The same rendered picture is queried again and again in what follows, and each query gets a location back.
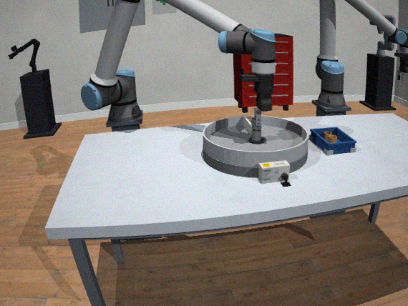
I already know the white table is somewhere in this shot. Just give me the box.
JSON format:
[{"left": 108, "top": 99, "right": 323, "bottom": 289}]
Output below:
[{"left": 44, "top": 113, "right": 408, "bottom": 306}]

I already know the grey turntable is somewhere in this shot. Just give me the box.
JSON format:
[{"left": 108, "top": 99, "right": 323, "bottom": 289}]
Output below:
[{"left": 202, "top": 116, "right": 310, "bottom": 177}]

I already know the grey wall board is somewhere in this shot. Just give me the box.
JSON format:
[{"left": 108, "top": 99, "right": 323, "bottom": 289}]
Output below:
[{"left": 79, "top": 0, "right": 146, "bottom": 34}]

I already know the red tool cabinet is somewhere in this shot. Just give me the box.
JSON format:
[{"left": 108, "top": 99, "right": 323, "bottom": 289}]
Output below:
[{"left": 232, "top": 33, "right": 295, "bottom": 112}]

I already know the black box pedestal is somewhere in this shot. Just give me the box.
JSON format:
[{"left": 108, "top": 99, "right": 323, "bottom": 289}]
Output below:
[
  {"left": 20, "top": 69, "right": 63, "bottom": 140},
  {"left": 360, "top": 52, "right": 397, "bottom": 111}
]

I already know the blue crate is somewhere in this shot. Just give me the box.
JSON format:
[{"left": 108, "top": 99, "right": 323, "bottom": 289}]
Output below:
[{"left": 309, "top": 127, "right": 358, "bottom": 157}]

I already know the white green sign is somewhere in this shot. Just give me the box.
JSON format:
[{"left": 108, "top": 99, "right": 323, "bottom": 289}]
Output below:
[{"left": 152, "top": 0, "right": 178, "bottom": 15}]

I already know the white control box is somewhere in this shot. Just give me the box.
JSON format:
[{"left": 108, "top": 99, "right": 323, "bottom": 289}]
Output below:
[{"left": 256, "top": 160, "right": 293, "bottom": 188}]

